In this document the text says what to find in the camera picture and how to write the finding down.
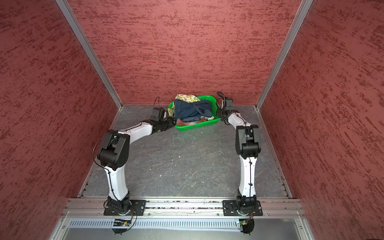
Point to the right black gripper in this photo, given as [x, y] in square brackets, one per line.
[219, 113]

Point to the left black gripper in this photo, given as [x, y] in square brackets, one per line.
[171, 122]

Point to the green plastic basket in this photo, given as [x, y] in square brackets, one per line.
[206, 123]

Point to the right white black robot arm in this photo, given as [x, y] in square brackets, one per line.
[248, 147]

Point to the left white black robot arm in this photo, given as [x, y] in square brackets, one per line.
[113, 156]

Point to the reddish brown skirt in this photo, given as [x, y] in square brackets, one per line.
[189, 122]

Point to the yellow floral skirt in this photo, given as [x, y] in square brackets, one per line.
[188, 99]

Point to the left base connector board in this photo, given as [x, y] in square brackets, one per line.
[120, 226]

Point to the base connector board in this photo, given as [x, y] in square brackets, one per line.
[120, 226]
[246, 226]

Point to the right base connector board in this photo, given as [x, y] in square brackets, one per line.
[246, 226]

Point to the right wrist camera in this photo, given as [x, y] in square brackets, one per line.
[228, 105]

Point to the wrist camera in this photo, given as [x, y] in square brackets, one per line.
[228, 105]
[157, 114]

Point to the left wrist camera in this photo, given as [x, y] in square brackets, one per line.
[157, 114]

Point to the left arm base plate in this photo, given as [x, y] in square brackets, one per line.
[124, 208]

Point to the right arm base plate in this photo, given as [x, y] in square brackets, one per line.
[231, 208]

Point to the aluminium front rail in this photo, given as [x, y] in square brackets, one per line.
[93, 207]

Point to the left aluminium corner post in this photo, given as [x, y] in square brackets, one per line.
[79, 33]

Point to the aluminium corner post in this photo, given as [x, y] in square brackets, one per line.
[291, 35]
[79, 33]

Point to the slotted cable duct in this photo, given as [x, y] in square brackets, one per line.
[229, 225]

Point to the right aluminium corner post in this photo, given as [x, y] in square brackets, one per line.
[291, 35]

